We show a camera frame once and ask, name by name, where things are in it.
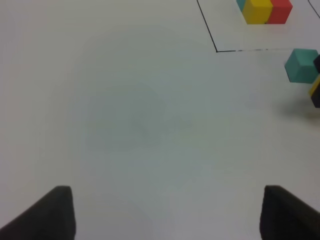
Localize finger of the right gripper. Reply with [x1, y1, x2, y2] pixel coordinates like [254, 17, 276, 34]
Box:
[311, 87, 320, 108]
[313, 55, 320, 73]

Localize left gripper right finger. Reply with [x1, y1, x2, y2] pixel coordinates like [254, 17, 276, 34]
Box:
[259, 185, 320, 240]

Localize template red block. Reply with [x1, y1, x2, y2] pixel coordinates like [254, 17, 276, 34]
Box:
[266, 0, 293, 25]

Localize template green block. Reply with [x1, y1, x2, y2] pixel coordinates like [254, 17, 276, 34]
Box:
[236, 0, 246, 12]

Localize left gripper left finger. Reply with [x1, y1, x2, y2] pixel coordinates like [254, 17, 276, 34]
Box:
[0, 185, 76, 240]

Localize template yellow block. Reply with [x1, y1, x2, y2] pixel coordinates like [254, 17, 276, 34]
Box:
[242, 0, 273, 25]

